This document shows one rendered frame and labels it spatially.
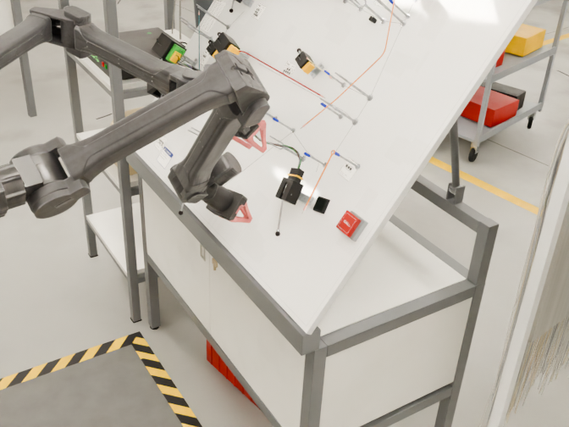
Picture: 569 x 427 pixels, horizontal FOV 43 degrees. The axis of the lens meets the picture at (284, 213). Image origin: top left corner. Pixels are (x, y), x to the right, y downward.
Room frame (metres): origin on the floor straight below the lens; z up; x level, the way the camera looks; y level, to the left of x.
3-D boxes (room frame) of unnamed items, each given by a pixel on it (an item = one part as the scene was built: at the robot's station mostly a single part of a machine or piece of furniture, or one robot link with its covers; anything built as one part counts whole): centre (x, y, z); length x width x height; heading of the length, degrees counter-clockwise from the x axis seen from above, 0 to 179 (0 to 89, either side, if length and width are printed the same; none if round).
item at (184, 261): (2.08, 0.37, 0.60); 0.55 x 0.02 x 0.39; 33
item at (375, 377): (2.02, -0.03, 0.60); 1.17 x 0.58 x 0.40; 33
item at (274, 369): (1.62, 0.07, 0.60); 0.55 x 0.03 x 0.39; 33
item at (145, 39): (2.65, 0.60, 1.09); 0.35 x 0.33 x 0.07; 33
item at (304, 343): (1.84, 0.24, 0.83); 1.18 x 0.06 x 0.06; 33
